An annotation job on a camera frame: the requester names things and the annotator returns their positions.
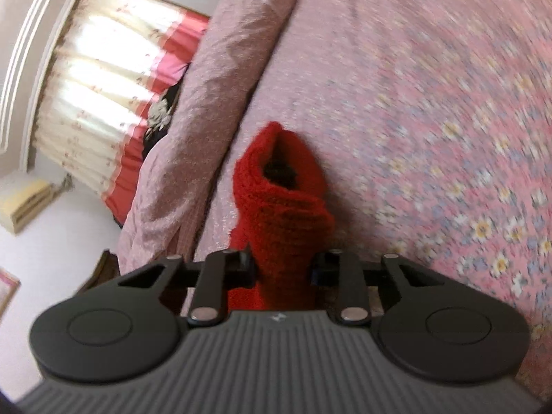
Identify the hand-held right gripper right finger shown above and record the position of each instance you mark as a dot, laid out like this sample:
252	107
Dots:
321	267

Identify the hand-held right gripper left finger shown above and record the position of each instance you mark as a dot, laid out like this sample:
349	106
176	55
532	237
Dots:
246	271

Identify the red knitted sweater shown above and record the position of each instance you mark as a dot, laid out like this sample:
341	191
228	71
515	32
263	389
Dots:
280	224

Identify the dark wooden furniture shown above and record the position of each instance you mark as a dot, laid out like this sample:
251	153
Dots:
103	269

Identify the dark clothing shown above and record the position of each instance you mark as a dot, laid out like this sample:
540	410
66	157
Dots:
153	142

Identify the grey cloth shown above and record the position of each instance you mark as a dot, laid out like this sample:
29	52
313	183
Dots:
159	114

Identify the pink floral quilt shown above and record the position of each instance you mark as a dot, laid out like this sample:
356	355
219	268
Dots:
207	95

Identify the pink floral bed sheet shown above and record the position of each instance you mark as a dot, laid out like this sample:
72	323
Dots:
388	73

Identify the cream and red curtain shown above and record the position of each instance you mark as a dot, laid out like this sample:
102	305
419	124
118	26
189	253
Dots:
86	95

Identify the pink framed picture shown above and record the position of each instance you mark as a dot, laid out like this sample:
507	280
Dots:
7	289

